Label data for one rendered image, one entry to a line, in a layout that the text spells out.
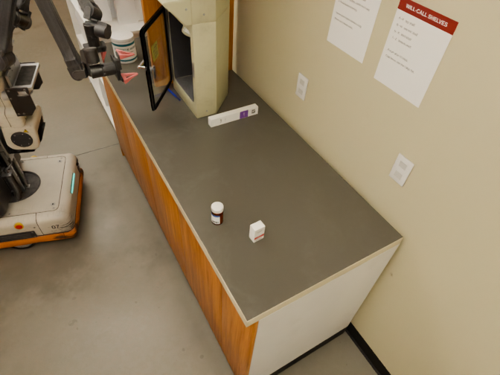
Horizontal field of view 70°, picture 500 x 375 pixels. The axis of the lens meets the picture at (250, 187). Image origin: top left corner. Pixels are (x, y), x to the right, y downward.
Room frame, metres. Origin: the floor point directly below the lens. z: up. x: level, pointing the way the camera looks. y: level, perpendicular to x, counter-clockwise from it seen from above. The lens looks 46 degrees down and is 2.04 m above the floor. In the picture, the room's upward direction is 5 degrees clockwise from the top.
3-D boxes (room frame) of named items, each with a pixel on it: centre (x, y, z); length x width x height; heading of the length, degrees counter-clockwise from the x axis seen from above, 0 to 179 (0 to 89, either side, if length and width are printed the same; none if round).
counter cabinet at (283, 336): (1.52, 0.24, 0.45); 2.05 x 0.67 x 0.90; 34
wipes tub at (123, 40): (2.04, 0.83, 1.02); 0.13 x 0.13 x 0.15
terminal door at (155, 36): (1.60, 0.49, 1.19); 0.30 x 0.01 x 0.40; 175
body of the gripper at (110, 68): (1.47, 0.68, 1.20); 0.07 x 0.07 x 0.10; 34
